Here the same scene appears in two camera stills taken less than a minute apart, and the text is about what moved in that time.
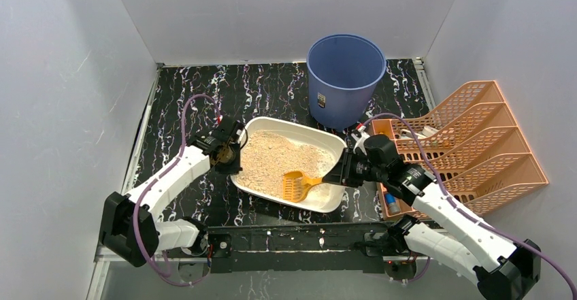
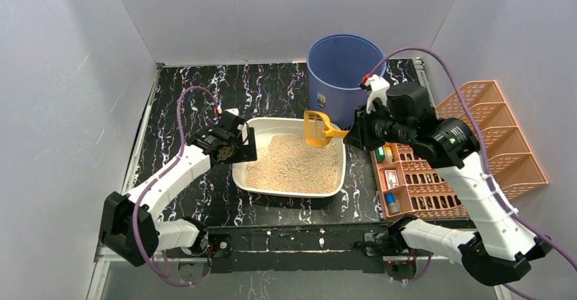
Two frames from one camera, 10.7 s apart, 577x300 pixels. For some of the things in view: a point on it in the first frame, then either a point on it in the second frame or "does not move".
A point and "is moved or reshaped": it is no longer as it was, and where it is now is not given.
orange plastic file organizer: x=473 y=146 does not move
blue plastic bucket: x=343 y=71 does not move
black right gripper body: x=345 y=169 -> x=360 y=128
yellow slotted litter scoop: x=296 y=186 -> x=318 y=128
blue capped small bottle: x=393 y=203 does not move
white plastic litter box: x=272 y=147 is moved or reshaped
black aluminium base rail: x=331 y=248 does not move
